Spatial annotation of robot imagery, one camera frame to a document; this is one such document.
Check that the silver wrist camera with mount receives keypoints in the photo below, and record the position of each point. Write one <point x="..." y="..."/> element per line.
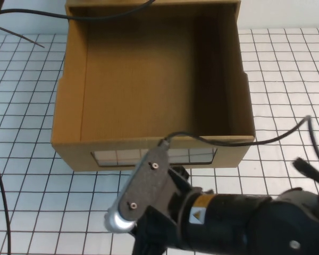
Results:
<point x="146" y="186"/>

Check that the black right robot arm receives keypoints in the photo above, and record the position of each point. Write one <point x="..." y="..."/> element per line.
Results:
<point x="255" y="225"/>

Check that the white grid-pattern tablecloth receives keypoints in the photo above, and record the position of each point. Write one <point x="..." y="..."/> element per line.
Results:
<point x="29" y="106"/>

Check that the brown cardboard drawer with window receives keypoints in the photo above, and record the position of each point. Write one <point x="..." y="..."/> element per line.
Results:
<point x="149" y="79"/>

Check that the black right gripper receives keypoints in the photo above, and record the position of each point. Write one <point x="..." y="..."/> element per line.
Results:
<point x="159" y="228"/>

